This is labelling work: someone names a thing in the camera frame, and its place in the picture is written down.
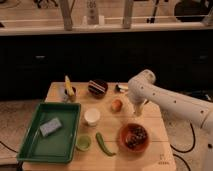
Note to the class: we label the green chili pepper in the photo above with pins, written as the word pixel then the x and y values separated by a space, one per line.
pixel 102 145

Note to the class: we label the green plastic tray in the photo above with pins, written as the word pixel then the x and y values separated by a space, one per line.
pixel 52 133

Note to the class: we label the blue sponge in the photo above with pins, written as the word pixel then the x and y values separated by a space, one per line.
pixel 50 127

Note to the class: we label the yellow banana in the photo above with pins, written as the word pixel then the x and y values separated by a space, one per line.
pixel 68 85

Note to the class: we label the orange bowl with dark contents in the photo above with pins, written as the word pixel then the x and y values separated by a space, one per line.
pixel 133 138

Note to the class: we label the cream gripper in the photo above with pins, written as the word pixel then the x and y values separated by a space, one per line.
pixel 138 108

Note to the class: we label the dark striped bowl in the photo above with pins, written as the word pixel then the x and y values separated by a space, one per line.
pixel 97 88

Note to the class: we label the white paper cup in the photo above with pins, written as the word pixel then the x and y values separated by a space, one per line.
pixel 92 116

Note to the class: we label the small green cup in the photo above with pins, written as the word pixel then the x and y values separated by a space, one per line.
pixel 83 142

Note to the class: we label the white remote control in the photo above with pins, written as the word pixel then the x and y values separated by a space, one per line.
pixel 92 12

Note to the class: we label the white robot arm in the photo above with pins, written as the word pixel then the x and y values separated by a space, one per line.
pixel 141 87

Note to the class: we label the small orange apple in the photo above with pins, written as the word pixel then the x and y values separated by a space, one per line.
pixel 116 105

